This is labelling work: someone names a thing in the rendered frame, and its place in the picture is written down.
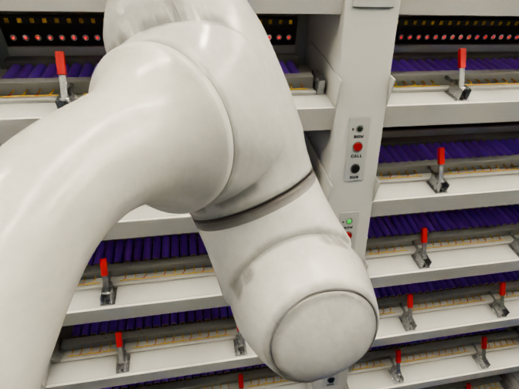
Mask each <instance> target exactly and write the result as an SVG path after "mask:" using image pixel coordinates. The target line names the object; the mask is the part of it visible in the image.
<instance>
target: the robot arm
mask: <svg viewBox="0 0 519 389"><path fill-rule="evenodd" d="M103 43H104V47H105V50H106V53H107V54H106V55H105V56H104V57H103V58H102V60H101V61H100V62H99V63H98V65H97V67H96V69H95V70H94V72H93V75H92V78H91V81H90V87H89V93H88V94H87V95H85V96H82V97H81V98H79V99H78V100H75V101H73V102H72V103H69V104H67V105H65V106H64V107H61V108H59V109H58V110H55V111H53V112H52V113H50V114H48V115H46V116H44V117H43V118H41V119H39V120H37V121H36V122H35V123H32V124H31V125H29V126H28V127H27V128H25V129H24V130H22V131H20V132H19V133H17V134H16V135H15V136H14V137H12V138H11V139H9V140H8V141H6V142H5V143H4V144H3V145H2V146H0V389H40V388H41V386H42V382H43V379H44V377H45V374H46V371H47V368H48V366H49V362H50V359H51V356H52V354H53V351H54V348H55V345H56V341H57V339H58V336H59V332H60V331H61V328H62V325H63V321H64V319H65V316H66V313H67V310H68V308H69V306H70V303H71V300H72V298H73V294H74V293H75V291H76V288H77V286H78V284H79V281H80V279H81V277H82V274H83V272H84V270H85V268H86V267H87V264H88V262H89V261H90V258H91V257H92V255H93V253H94V252H95V250H96V248H97V246H98V245H99V244H100V242H101V241H102V239H103V238H104V236H105V235H106V234H107V233H108V232H109V231H110V230H111V229H112V227H113V226H114V225H115V224H116V223H118V222H119V221H120V220H121V219H122V218H123V217H124V216H125V215H126V214H127V213H129V212H130V211H133V210H134V209H135V208H138V207H140V206H142V205H148V206H150V207H152V208H154V209H157V210H159V211H163V212H167V213H171V214H187V213H189V214H190V215H191V217H192V219H193V221H194V223H195V225H196V228H197V229H198V232H199V234H200V236H201V238H202V241H203V243H204V246H205V248H206V251H207V253H208V255H209V258H210V261H211V263H212V267H213V269H214V271H215V275H216V278H217V280H218V283H219V287H220V289H221V292H222V297H223V299H224V300H225V301H226V303H228V304H229V305H230V307H231V310H232V314H233V316H234V319H235V321H236V325H237V327H238V329H239V332H240V333H241V334H242V336H243V338H244V339H245V340H246V342H247V343H248V344H249V346H250V347H251V349H252V350H253V351H254V352H255V354H256V355H257V356H258V357H259V358H260V359H261V361H262V362H264V364H265V365H267V366H268V367H269V368H270V369H271V370H273V371H274V372H275V373H277V374H278V375H280V376H281V377H283V378H285V379H287V380H289V381H294V382H299V383H311V382H315V381H318V380H322V379H325V378H329V377H331V376H334V375H335V374H339V373H340V372H342V371H343V370H345V369H347V368H349V367H350V366H352V365H353V364H354V363H355V362H357V361H358V360H359V359H361V358H362V357H363V356H364V355H365V354H366V353H367V352H368V351H369V349H370V348H371V345H372V344H373V342H374V341H375V338H376V335H377V332H378V327H379V311H378V304H377V299H376V296H375V291H374V289H373V286H372V284H371V280H370V278H369V276H368V273H367V270H366V268H365V266H364V263H363V262H362V260H361V259H360V257H359V256H358V255H357V253H356V252H355V251H354V250H353V249H352V248H351V240H350V237H349V236H348V234H347V232H346V231H345V230H344V228H343V227H342V225H341V223H340V222H339V221H338V219H337V217H336V215H335V214H334V212H333V210H332V209H331V206H330V205H329V203H328V201H327V199H326V197H325V195H324V193H323V191H322V189H321V186H320V184H319V182H318V180H317V177H316V175H315V173H314V169H313V168H312V165H311V162H310V158H309V155H308V153H307V147H306V144H305V140H304V131H303V128H302V124H301V122H300V118H299V115H298V112H297V108H296V105H295V102H294V100H293V97H292V94H291V92H290V88H289V86H288V84H287V80H286V78H285V76H284V74H283V70H282V68H281V66H280V63H279V61H278V58H277V57H276V53H275V52H274V50H273V47H272V45H271V43H270V40H269V38H268V36H267V34H266V31H265V29H264V28H263V25H262V24H261V22H260V20H259V19H258V17H257V16H256V13H255V12H254V11H253V9H252V8H251V6H250V5H249V3H248V2H247V0H107V4H106V8H105V13H104V19H103Z"/></svg>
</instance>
